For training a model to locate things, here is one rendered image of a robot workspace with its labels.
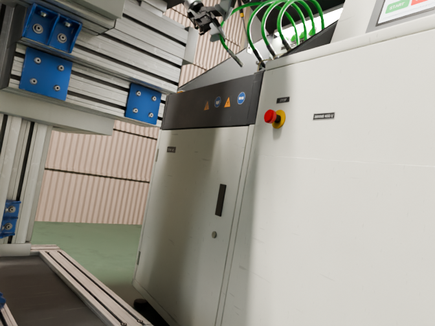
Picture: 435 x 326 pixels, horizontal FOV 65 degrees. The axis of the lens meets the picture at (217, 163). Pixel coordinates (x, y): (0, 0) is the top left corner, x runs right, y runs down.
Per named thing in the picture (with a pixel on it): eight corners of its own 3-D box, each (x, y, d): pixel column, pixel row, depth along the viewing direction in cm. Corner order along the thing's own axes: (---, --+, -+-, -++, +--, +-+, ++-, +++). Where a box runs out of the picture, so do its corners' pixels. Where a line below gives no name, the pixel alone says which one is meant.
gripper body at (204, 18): (201, 37, 153) (187, 19, 156) (217, 28, 154) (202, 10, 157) (200, 26, 146) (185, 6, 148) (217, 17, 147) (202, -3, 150)
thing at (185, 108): (162, 129, 155) (168, 94, 155) (171, 131, 157) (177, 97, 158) (246, 124, 103) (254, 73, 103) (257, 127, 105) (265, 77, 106)
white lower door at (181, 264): (133, 279, 153) (160, 130, 156) (138, 279, 154) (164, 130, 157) (207, 356, 99) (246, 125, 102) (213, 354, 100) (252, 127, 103)
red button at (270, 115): (259, 125, 91) (262, 107, 91) (270, 129, 93) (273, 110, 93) (272, 125, 87) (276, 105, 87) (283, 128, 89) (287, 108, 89)
